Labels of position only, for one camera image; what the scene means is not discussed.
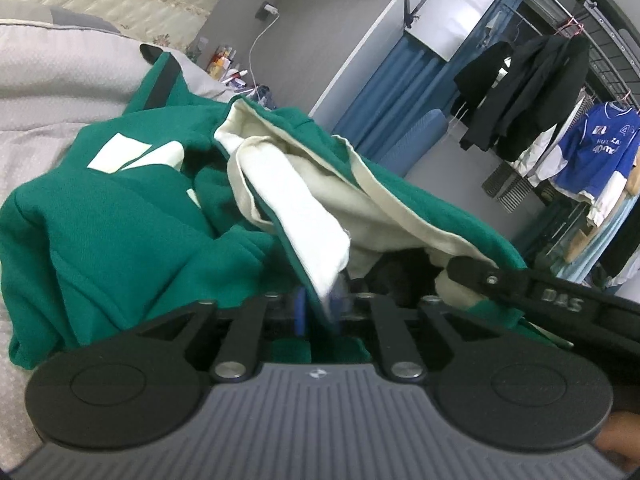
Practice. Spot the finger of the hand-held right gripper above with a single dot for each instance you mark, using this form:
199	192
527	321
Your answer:
492	282

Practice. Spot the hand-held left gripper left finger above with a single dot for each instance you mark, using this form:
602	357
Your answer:
300	312

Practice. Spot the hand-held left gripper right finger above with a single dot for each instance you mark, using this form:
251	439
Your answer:
385	330

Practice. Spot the green zip hoodie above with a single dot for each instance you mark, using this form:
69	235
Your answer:
115	240

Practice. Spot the metal clothes rack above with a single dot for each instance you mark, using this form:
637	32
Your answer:
612	60

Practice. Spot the light blue garment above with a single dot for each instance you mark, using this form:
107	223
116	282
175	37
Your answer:
600	240

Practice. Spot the grey ribbed panel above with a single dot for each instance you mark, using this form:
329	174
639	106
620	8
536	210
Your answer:
507	185

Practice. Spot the blue sports jersey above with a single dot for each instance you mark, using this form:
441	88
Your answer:
595	160

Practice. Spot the blue upholstered chair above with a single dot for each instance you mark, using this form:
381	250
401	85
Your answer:
420	140

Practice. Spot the large black jacket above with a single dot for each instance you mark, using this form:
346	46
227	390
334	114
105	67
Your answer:
540	90

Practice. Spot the small black jacket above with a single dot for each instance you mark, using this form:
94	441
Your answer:
482	75

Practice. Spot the blue curtain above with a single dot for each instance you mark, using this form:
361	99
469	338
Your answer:
390	90

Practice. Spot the cluster of toiletry bottles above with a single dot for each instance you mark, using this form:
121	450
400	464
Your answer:
225	65

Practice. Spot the white wardrobe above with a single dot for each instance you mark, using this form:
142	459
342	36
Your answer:
365	45

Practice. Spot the white dotted bed sheet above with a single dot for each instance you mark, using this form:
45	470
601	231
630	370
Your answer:
30	155

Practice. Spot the grey white pillow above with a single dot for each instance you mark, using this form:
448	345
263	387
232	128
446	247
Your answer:
60	70

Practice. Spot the wall charger plug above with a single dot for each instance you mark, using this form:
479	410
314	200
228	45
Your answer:
270	10

